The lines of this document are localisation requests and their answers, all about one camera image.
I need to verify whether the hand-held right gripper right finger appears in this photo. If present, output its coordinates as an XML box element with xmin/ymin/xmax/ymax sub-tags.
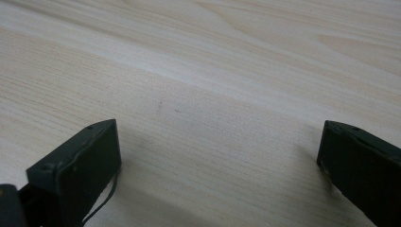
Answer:
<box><xmin>316</xmin><ymin>119</ymin><xmax>401</xmax><ymax>227</ymax></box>

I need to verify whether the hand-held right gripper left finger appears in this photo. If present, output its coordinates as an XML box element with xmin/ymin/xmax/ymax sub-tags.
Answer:
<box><xmin>26</xmin><ymin>118</ymin><xmax>123</xmax><ymax>227</ymax></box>

